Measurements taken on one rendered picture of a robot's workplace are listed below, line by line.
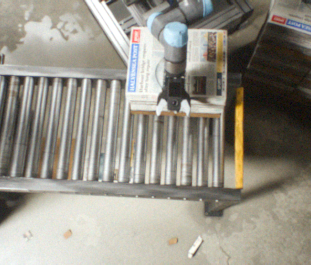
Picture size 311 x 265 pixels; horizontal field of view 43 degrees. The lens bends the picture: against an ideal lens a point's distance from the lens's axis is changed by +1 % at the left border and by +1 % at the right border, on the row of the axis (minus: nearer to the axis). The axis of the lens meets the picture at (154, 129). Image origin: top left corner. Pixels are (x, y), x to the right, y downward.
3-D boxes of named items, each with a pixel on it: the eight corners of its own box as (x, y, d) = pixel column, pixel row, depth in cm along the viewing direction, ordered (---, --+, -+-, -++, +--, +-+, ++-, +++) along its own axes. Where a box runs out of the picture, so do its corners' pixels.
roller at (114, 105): (122, 81, 177) (121, 77, 172) (114, 185, 165) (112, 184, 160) (111, 81, 177) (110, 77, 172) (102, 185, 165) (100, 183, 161)
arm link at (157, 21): (175, 20, 139) (190, 35, 132) (148, 35, 138) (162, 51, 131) (170, 1, 133) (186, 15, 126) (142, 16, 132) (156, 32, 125)
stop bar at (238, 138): (243, 88, 168) (243, 86, 166) (243, 189, 157) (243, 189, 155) (235, 88, 169) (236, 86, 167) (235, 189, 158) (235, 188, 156)
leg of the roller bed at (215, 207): (218, 202, 235) (236, 190, 169) (217, 212, 233) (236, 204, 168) (208, 202, 235) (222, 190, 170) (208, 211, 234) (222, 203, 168)
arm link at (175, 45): (180, 17, 125) (193, 30, 120) (179, 47, 133) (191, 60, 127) (158, 22, 123) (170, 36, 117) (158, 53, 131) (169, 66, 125)
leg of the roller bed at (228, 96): (219, 122, 248) (236, 82, 182) (219, 131, 246) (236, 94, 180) (210, 122, 248) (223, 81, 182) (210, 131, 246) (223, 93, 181)
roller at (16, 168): (37, 78, 179) (33, 74, 174) (23, 181, 167) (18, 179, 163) (26, 78, 180) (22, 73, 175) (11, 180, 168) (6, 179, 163)
